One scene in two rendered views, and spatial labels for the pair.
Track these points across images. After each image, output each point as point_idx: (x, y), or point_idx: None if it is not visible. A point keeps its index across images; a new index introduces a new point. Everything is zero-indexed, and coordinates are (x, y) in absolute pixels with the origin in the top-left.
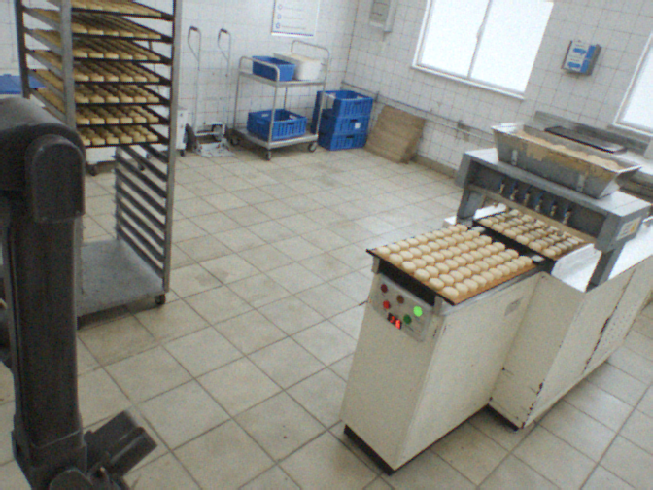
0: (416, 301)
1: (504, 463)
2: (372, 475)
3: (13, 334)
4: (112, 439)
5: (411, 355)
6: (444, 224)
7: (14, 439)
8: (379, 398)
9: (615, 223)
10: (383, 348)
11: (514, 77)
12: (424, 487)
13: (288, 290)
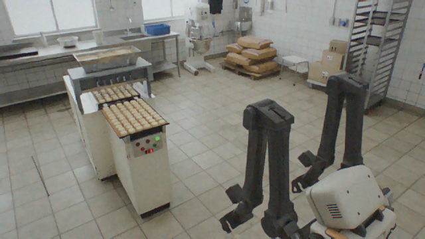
0: (154, 135)
1: (171, 170)
2: (168, 212)
3: (337, 125)
4: (312, 155)
5: (159, 157)
6: (83, 116)
7: (327, 160)
8: (154, 185)
9: (151, 68)
10: (146, 167)
11: None
12: (177, 196)
13: (9, 230)
